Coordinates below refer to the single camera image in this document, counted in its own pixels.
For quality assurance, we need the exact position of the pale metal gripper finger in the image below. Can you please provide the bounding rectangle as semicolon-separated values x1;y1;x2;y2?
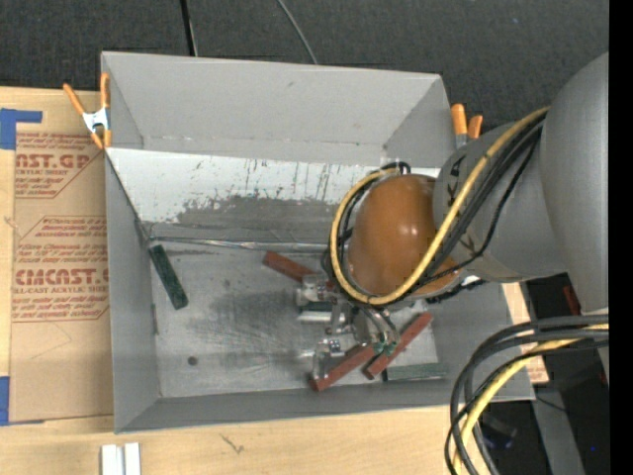
295;273;331;313
309;335;347;382

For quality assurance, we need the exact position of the red-brown flat block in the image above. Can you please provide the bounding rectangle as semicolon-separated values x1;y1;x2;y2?
261;249;323;284
363;312;434;381
309;342;378;394

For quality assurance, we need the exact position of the dark green flat block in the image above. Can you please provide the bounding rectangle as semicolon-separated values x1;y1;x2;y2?
385;362;449;383
147;243;190;311

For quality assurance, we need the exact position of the grey metal bin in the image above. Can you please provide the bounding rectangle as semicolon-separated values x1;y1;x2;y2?
100;50;536;434

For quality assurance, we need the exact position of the brown cardboard board red print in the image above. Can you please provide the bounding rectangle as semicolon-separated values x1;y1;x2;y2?
0;85;116;426

